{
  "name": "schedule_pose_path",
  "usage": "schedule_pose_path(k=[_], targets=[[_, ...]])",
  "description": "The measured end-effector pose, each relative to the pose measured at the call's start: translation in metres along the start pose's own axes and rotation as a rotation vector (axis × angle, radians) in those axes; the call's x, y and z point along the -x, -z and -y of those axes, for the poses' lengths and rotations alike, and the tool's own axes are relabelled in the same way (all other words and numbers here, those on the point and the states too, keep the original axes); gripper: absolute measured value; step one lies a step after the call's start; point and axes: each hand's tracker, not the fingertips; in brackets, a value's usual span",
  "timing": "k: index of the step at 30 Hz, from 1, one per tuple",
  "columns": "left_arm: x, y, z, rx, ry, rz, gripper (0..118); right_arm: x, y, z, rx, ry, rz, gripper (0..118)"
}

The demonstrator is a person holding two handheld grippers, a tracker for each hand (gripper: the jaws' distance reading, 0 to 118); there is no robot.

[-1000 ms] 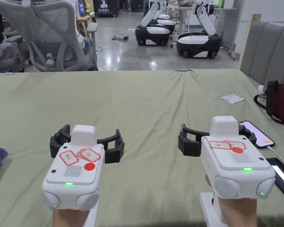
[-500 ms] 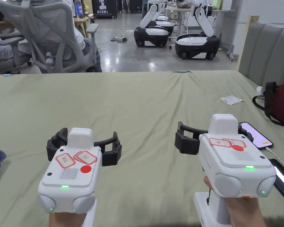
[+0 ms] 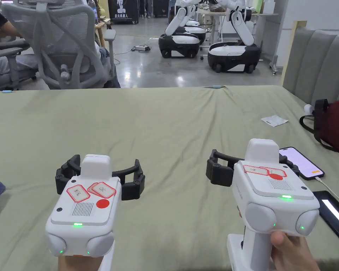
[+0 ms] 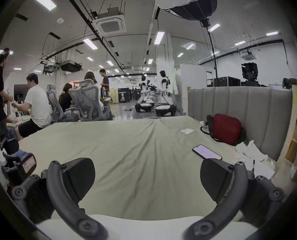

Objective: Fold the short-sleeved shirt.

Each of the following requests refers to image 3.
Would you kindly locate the white and black wheeled robot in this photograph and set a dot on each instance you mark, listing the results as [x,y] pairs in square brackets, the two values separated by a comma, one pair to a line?
[196,30]
[234,53]
[178,42]

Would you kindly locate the person's left hand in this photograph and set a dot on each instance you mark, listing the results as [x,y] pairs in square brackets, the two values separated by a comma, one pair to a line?
[79,264]

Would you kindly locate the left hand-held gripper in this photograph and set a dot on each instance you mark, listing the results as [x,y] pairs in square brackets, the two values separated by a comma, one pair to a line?
[82,214]

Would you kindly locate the phone with lit pale screen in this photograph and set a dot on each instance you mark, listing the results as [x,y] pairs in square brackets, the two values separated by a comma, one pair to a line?
[302,162]

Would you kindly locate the grey padded headboard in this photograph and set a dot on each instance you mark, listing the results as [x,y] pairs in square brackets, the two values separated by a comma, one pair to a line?
[319,62]

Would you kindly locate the white paper packet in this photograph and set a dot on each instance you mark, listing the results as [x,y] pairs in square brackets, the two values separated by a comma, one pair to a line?
[274,120]

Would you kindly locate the person's right hand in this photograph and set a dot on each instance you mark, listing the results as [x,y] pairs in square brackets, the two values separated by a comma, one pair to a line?
[293,254]

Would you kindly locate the white power strip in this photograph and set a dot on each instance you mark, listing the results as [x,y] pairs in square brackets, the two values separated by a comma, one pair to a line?
[141,48]

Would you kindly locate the black standing sign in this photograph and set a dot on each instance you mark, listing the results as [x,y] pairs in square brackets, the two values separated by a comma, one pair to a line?
[123,11]

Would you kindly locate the small white round object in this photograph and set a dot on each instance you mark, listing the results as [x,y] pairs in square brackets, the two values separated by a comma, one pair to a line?
[308,109]

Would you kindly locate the dark red bag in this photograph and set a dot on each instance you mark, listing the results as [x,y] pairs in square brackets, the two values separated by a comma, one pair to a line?
[337,127]

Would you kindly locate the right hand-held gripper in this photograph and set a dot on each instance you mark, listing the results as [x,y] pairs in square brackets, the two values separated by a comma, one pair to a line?
[271,203]

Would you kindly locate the bed with pale green sheet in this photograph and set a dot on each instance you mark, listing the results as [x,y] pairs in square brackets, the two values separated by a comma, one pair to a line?
[163,127]

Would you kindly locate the black tablet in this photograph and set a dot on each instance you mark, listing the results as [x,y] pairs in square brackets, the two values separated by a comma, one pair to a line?
[334,214]

